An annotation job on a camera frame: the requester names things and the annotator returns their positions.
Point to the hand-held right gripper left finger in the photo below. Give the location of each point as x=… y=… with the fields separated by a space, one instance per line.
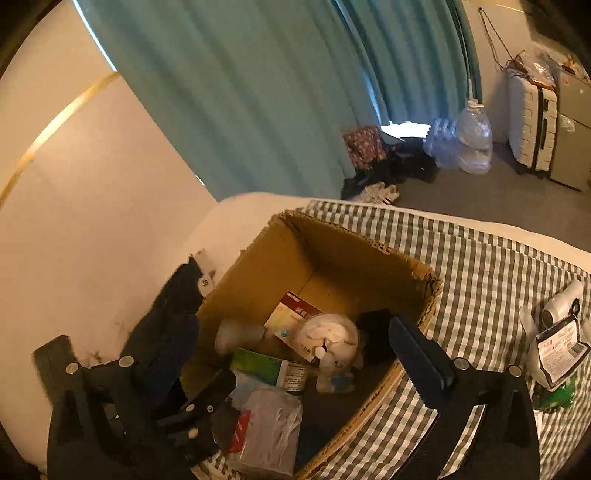
x=166 y=350

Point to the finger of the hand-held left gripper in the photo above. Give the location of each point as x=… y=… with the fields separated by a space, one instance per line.
x=198 y=415

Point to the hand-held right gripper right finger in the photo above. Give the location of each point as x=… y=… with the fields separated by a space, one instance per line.
x=415 y=360

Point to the small black cloth item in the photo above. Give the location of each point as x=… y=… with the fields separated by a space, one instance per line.
x=376 y=337

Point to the silver blue packet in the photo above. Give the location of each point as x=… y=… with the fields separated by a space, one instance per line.
x=244 y=392

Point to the clear bag with red label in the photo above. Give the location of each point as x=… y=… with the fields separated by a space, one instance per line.
x=272 y=429

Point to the green white medicine box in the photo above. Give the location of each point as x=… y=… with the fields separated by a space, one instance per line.
x=256 y=364

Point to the white plush toy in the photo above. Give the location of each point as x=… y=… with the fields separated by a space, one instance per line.
x=337 y=369

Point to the clear cotton swab container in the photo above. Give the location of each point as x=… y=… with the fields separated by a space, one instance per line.
x=328 y=334

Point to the red white medicine box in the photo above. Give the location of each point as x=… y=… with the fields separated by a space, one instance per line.
x=288 y=318

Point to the brown cardboard box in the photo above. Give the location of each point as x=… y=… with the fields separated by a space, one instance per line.
x=323 y=258

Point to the dark cloth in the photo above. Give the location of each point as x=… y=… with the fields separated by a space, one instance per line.
x=180 y=290

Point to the grey checked bed sheet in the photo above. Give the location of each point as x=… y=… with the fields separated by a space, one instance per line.
x=485 y=286

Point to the black white printed packet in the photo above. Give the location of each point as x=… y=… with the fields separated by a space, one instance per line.
x=556 y=350

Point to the green snack packet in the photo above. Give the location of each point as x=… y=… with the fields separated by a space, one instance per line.
x=554 y=397

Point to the white mattress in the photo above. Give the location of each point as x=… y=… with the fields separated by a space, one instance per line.
x=244 y=217

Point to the white handheld device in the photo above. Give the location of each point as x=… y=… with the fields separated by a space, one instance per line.
x=561 y=302

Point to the white sneaker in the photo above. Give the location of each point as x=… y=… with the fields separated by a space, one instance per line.
x=369 y=193
x=391 y=193

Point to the black clothes heap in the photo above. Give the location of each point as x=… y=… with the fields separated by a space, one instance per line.
x=406 y=168

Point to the dark patterned bag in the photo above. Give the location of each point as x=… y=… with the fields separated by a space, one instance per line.
x=364 y=145

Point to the pack of water bottles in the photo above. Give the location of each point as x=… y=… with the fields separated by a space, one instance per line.
x=441 y=138

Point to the large clear water jug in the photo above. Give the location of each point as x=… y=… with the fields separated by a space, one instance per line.
x=473 y=134

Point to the white suitcase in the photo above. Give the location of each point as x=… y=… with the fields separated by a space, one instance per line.
x=524 y=120

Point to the teal curtain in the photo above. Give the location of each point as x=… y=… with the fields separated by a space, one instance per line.
x=231 y=92

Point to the small grey fridge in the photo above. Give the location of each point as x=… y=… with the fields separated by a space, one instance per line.
x=572 y=138

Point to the crinkled clear plastic bag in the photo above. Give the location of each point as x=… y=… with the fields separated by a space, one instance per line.
x=542 y=69

